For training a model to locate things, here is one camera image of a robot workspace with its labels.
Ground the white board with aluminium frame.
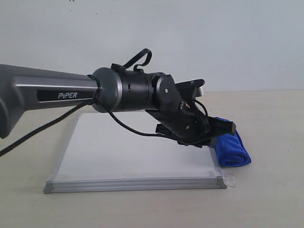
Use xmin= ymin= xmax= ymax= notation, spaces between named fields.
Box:
xmin=44 ymin=112 xmax=227 ymax=194

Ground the clear tape front right corner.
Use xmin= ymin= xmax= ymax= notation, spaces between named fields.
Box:
xmin=222 ymin=172 xmax=237 ymax=188

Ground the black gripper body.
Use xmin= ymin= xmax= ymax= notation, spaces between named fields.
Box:
xmin=146 ymin=110 xmax=214 ymax=148

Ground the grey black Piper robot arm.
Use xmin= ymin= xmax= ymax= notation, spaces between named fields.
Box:
xmin=0 ymin=64 xmax=236 ymax=147

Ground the blue cloth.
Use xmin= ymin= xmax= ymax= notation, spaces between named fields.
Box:
xmin=208 ymin=124 xmax=251 ymax=167

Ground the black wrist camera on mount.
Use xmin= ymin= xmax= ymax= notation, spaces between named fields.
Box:
xmin=175 ymin=79 xmax=205 ymax=101

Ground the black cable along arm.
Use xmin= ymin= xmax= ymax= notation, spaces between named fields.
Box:
xmin=0 ymin=48 xmax=209 ymax=157

